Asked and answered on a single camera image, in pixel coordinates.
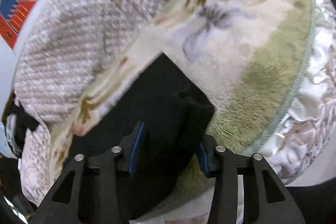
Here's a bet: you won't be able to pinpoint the black pants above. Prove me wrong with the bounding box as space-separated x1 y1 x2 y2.
69 55 215 219

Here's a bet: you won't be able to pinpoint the white floral bed sheet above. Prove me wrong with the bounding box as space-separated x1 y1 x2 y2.
157 0 335 182

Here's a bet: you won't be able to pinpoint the dark clothes pile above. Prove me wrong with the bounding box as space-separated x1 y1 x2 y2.
1 91 39 159

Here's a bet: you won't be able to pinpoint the floral fleece blanket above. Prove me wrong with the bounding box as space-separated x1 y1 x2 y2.
49 0 315 182

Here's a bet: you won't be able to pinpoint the quilted floral comforter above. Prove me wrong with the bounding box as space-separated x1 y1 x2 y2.
13 0 169 205

